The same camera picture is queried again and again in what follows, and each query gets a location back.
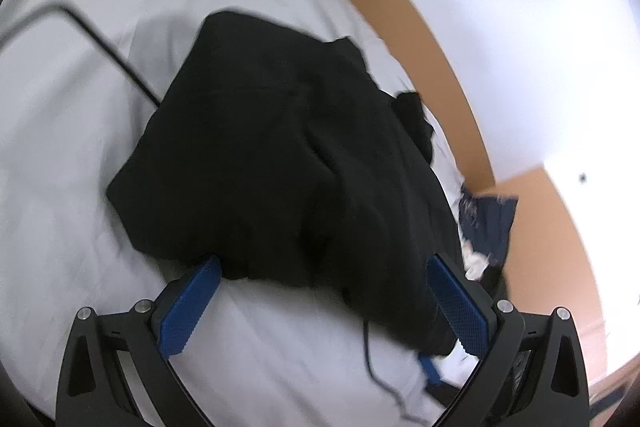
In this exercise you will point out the navy patterned garment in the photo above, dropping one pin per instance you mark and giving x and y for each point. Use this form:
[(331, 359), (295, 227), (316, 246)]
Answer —
[(486, 222)]

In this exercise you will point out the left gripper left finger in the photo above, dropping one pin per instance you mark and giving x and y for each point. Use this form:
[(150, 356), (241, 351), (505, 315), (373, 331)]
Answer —
[(93, 389)]

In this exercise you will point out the cream white garment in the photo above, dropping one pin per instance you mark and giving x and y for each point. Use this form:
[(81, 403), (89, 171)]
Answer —
[(475, 264)]

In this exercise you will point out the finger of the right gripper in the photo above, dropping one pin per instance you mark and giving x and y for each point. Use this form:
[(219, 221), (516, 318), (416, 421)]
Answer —
[(429, 369)]

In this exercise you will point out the black coat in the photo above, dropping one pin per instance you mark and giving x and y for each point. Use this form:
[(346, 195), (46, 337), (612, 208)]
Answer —
[(278, 156)]

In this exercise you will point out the wooden bed frame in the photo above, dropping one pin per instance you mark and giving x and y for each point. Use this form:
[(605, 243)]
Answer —
[(548, 264)]

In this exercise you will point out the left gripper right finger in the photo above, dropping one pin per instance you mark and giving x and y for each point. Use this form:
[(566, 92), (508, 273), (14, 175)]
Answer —
[(530, 369)]

